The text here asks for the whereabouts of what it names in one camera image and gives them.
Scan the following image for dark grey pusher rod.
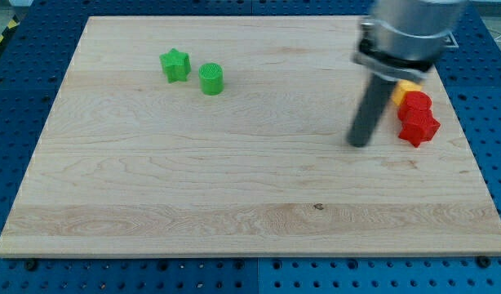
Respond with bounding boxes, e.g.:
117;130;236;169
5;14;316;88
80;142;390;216
347;73;397;147

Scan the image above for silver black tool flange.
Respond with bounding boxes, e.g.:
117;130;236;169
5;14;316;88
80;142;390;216
352;18;432;83

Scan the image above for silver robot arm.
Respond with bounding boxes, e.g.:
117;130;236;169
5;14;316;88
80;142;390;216
347;0;468;147

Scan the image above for red star block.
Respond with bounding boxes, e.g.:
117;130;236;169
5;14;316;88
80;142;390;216
398;109;441;148

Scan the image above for green star block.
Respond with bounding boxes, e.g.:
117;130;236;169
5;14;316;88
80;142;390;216
159;48;191;83

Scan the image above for yellow block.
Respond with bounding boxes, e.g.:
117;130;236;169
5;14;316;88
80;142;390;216
391;80;423;106

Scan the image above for red cylinder block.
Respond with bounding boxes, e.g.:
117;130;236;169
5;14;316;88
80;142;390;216
397;91;432;121

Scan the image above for green cylinder block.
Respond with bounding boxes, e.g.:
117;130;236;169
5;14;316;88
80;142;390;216
198;63;224;96

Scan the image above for wooden board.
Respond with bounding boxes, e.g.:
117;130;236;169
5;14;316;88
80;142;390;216
0;16;501;258

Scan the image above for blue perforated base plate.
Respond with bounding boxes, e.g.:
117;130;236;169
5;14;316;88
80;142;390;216
0;0;501;293

